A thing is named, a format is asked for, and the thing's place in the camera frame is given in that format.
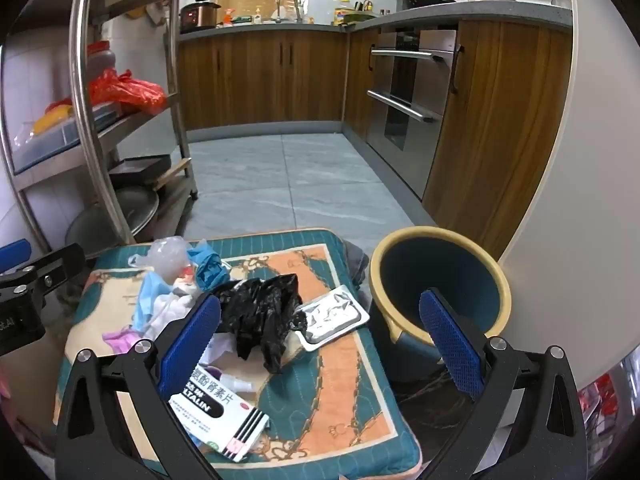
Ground white paper tissue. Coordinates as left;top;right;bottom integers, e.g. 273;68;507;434
142;285;201;340

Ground clear plastic bag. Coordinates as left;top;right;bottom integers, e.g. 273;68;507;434
128;236;191;283

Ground chrome kitchen faucet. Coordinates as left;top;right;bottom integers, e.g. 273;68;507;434
276;0;304;24

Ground white medicine box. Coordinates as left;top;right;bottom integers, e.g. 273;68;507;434
169;366;270;463

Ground red plastic bag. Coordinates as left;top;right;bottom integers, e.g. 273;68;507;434
89;68;168;115

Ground blue glove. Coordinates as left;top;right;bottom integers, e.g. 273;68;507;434
188;240;230;292

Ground blue face mask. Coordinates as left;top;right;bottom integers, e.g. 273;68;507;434
131;271;172;333

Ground wooden kitchen cabinets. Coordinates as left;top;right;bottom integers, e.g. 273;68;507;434
178;21;572;257

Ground black box on shelf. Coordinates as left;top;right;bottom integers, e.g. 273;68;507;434
108;154;171;188

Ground stainless steel shelf rack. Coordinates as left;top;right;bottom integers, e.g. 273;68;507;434
1;0;198;257

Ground white refrigerator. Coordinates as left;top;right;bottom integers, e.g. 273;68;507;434
500;0;639;387

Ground teal trash bin yellow rim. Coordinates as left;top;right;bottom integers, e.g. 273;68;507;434
368;226;512;382

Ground black plastic bag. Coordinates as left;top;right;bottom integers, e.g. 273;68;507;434
213;274;307;374

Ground rice cooker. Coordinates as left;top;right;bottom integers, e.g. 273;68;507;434
180;0;221;34

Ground silver blister pack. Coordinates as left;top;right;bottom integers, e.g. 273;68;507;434
294;285;370;352

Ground stainless steel built-in oven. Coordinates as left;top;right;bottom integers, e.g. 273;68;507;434
367;29;457;197

